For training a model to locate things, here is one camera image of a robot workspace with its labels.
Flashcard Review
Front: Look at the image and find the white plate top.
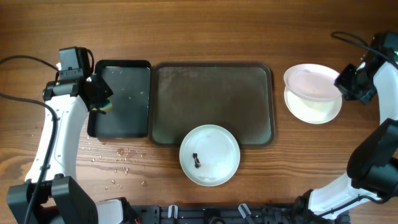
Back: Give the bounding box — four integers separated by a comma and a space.
284, 63, 341, 101

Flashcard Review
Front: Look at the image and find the white plate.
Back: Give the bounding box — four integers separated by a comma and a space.
284, 63, 341, 101
284, 87, 343, 124
179, 124, 241, 187

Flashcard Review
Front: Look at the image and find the green yellow sponge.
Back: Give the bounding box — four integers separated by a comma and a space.
100, 99, 113, 112

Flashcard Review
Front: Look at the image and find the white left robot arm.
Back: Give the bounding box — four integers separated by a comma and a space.
7, 47, 135, 223

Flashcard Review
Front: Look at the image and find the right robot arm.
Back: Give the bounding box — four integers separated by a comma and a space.
291, 31, 397, 223

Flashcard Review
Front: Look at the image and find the small black tray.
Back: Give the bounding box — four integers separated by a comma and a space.
87, 60, 152, 139

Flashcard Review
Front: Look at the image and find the large dark tray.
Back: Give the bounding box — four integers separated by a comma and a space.
149, 62, 276, 147

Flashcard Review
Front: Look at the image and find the white plate bottom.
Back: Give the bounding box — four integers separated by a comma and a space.
179, 124, 241, 187

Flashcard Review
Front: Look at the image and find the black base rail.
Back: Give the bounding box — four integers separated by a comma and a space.
124, 202, 351, 224

